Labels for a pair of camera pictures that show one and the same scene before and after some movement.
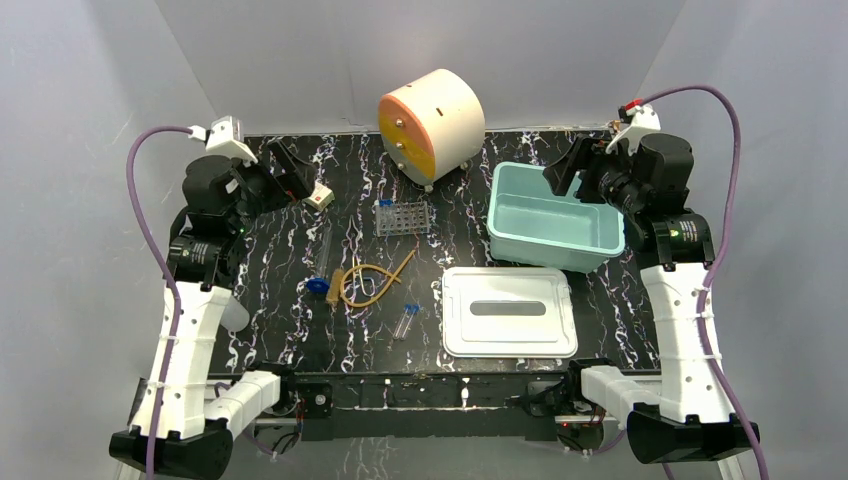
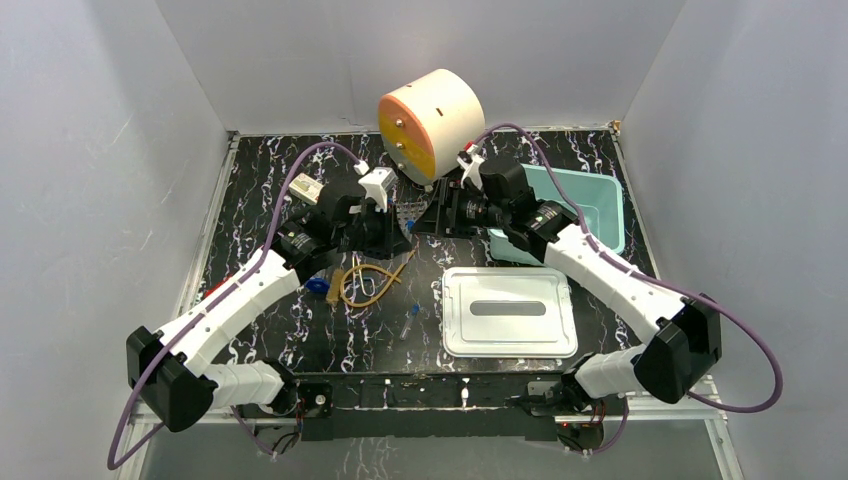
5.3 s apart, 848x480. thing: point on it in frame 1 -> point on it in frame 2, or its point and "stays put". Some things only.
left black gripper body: [270, 176] -> [382, 234]
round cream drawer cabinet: [430, 127] stays put
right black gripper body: [606, 180] -> [467, 209]
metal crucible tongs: [367, 284] stays put
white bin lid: [508, 313] stays put
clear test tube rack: [402, 218] stays put
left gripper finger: [297, 176] -> [399, 245]
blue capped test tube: [414, 310] stays put
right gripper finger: [562, 169] -> [427, 222]
